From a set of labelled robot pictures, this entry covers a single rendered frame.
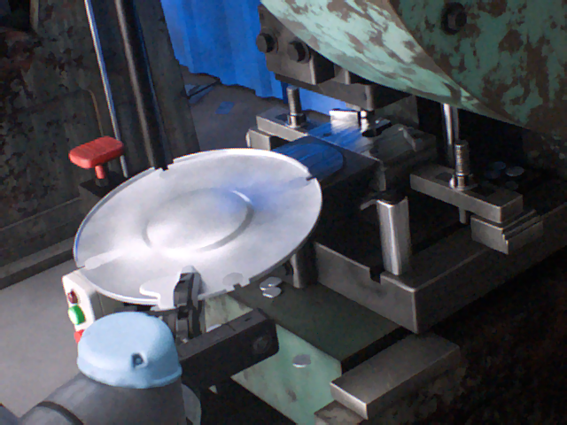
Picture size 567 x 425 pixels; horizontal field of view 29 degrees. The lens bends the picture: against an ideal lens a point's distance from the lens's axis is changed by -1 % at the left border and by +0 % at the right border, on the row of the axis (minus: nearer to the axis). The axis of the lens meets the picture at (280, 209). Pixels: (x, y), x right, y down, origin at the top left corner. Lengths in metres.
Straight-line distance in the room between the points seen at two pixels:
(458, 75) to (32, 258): 2.24
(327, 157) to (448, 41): 0.58
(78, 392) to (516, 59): 0.41
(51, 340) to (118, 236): 1.37
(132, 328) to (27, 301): 1.97
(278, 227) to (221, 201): 0.09
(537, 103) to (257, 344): 0.36
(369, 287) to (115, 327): 0.48
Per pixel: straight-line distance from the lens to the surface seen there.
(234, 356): 1.05
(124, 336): 0.85
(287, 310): 1.32
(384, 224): 1.22
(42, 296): 2.82
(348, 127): 1.44
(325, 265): 1.33
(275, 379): 1.37
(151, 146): 2.26
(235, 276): 1.16
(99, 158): 1.55
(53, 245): 2.98
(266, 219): 1.23
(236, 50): 3.82
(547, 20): 0.87
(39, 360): 2.57
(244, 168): 1.33
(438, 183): 1.32
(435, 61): 0.78
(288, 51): 1.27
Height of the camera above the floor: 1.34
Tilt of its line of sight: 27 degrees down
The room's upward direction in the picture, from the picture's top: 9 degrees counter-clockwise
